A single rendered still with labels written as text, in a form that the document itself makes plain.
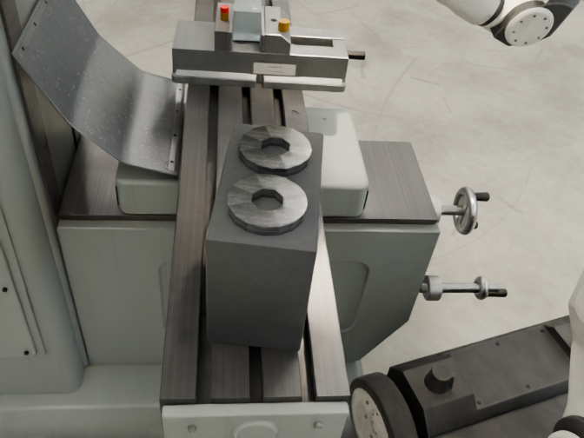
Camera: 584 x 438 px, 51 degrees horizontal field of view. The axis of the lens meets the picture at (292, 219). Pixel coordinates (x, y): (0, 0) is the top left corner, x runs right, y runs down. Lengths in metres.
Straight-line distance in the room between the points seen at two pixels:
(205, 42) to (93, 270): 0.53
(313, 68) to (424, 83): 2.01
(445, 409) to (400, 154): 0.61
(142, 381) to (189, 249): 0.76
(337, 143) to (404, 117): 1.64
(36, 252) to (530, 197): 1.98
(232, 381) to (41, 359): 0.84
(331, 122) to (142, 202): 0.45
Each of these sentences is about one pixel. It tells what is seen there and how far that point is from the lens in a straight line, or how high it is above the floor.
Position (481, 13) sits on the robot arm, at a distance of 1.10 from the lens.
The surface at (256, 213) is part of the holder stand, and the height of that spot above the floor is 1.11.
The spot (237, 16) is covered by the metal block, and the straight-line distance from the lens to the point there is 1.23.
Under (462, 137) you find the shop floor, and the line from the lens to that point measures 2.89.
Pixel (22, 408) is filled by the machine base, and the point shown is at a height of 0.20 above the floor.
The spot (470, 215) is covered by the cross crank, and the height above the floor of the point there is 0.64.
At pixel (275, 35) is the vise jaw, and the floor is 1.02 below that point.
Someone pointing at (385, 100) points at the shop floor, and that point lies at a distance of 3.02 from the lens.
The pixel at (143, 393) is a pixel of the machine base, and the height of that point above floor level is 0.20.
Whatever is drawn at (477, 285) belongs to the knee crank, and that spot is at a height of 0.50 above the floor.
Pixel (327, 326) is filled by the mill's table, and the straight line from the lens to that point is 0.82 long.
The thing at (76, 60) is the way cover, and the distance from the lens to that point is 1.23.
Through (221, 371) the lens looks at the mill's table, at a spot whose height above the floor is 0.91.
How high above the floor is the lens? 1.56
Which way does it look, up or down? 43 degrees down
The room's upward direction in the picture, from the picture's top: 7 degrees clockwise
